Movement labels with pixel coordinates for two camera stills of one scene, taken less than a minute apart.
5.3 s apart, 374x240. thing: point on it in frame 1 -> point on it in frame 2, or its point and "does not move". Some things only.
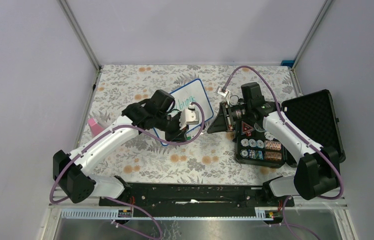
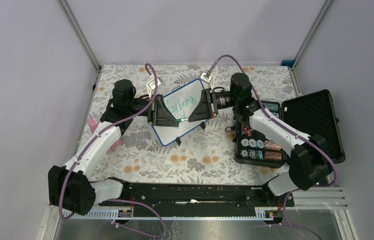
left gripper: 178,135 -> 160,115
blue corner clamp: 287,63 does not move
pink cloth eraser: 94,128 does not move
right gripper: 222,122 -> 207,108
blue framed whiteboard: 193,92 does not move
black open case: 314,115 does not move
